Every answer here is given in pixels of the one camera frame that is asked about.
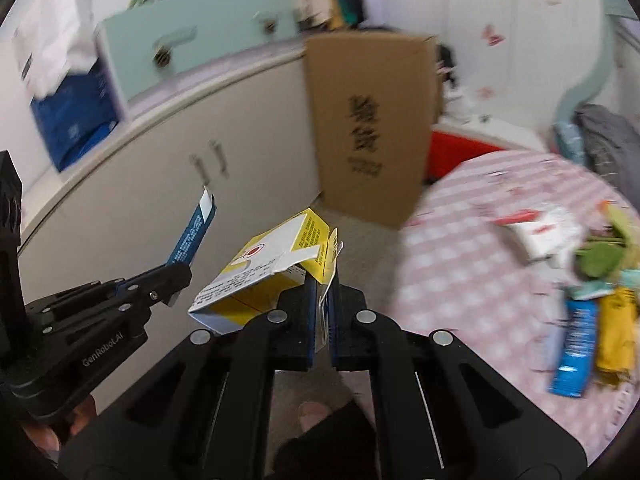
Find red storage box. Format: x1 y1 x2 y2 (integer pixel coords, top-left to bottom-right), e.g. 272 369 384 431
425 130 507 182

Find tall brown cardboard box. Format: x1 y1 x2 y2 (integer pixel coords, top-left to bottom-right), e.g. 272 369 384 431
304 30 444 231

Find white wardrobe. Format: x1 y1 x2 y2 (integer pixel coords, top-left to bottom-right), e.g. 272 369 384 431
360 0 617 133

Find blue snack packet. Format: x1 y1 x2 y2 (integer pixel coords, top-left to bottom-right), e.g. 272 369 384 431
549 297 601 399

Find person's black trouser leg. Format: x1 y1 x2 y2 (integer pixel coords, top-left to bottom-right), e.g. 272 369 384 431
272 402 382 480

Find teal packet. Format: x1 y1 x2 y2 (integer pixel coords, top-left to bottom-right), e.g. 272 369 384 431
567 280 617 302

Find green wrapper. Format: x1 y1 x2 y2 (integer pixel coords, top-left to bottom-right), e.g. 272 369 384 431
574 205 637 279

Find grey quilt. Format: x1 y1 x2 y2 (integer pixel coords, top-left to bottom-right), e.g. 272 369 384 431
574 104 640 192

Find white and red packet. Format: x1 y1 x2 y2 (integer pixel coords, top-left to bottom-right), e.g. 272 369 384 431
495 204 582 262

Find mint green bed frame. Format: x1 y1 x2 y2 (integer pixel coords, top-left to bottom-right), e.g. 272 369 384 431
554 0 640 127

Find black item on nightstand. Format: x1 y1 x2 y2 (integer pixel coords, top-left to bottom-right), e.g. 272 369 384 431
435 45 458 86

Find white cabinet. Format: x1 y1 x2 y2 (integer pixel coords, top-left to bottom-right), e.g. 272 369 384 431
16 42 327 411

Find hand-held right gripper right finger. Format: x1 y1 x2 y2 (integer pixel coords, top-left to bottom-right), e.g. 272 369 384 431
330 280 588 480

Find person's foot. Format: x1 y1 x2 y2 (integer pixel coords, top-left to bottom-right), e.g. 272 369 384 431
297 400 334 432

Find blue and white bag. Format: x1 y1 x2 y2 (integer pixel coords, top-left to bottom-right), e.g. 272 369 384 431
12 0 127 174

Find mint green drawer unit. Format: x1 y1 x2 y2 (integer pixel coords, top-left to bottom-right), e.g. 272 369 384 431
97 0 301 107

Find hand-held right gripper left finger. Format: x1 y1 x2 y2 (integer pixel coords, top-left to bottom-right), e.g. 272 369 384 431
60 280 318 480

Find red and white box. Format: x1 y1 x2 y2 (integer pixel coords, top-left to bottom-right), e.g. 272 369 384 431
434 114 551 154

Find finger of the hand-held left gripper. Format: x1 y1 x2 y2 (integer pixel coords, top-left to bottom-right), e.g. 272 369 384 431
25 261 194 321
40 285 183 342

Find yellow and white carton box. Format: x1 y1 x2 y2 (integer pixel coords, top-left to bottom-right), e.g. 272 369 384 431
187 208 346 337

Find yellow snack packet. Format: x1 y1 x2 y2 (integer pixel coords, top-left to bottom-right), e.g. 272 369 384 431
594 287 639 387

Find person's left hand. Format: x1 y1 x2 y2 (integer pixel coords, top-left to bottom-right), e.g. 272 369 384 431
27 394 99 463

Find long blue packet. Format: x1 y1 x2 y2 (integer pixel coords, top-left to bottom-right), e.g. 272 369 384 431
165 186 217 267

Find white plastic bag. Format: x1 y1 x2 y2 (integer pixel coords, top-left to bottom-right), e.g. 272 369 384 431
442 82 476 122

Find pink checked blanket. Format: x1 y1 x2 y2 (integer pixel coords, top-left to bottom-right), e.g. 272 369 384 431
390 149 640 463

